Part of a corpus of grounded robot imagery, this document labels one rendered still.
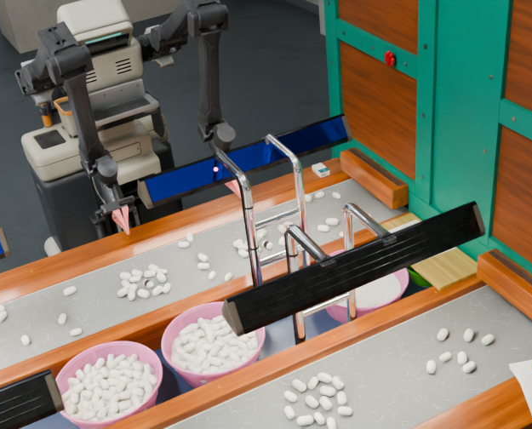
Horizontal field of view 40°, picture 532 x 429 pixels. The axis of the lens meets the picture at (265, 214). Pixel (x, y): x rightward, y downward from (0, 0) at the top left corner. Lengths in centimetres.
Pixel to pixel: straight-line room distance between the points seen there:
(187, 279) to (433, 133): 81
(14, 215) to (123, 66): 180
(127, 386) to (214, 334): 26
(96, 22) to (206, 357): 112
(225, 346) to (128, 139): 100
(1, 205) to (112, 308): 227
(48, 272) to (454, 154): 122
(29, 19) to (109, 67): 403
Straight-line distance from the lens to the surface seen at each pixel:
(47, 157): 284
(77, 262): 226
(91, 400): 187
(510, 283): 189
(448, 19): 189
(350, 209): 166
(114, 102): 252
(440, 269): 203
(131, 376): 188
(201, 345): 190
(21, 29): 650
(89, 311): 210
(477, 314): 195
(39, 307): 217
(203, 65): 217
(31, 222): 403
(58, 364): 195
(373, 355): 183
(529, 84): 173
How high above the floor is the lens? 203
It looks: 34 degrees down
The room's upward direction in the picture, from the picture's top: 7 degrees counter-clockwise
